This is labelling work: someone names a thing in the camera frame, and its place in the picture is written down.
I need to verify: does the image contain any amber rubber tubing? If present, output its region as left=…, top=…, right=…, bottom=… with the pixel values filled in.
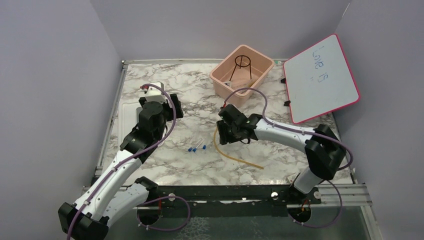
left=212, top=127, right=264, bottom=170

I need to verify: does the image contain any black wire tripod ring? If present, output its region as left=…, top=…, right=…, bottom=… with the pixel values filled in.
left=228, top=54, right=253, bottom=82

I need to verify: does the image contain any blue base glass cylinder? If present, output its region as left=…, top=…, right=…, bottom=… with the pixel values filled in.
left=222, top=80, right=236, bottom=89

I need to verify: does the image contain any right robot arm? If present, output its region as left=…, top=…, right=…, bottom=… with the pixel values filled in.
left=216, top=104, right=347, bottom=204

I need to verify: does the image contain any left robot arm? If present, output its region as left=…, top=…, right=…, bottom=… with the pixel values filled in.
left=58, top=93, right=184, bottom=240

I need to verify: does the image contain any white plastic lid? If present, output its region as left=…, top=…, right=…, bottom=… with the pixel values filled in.
left=117, top=101, right=142, bottom=146

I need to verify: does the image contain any pink plastic bin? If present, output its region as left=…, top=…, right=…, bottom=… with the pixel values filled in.
left=209, top=44, right=275, bottom=107

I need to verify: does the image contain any pink framed whiteboard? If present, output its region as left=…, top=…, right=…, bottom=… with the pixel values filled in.
left=282, top=33, right=361, bottom=124

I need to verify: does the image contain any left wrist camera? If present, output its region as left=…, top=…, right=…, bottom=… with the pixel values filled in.
left=140, top=85, right=167, bottom=104

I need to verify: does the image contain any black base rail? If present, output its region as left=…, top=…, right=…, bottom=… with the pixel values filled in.
left=82, top=183, right=372, bottom=220

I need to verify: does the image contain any purple cable loop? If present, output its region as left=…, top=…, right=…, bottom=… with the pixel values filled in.
left=136, top=194, right=193, bottom=232

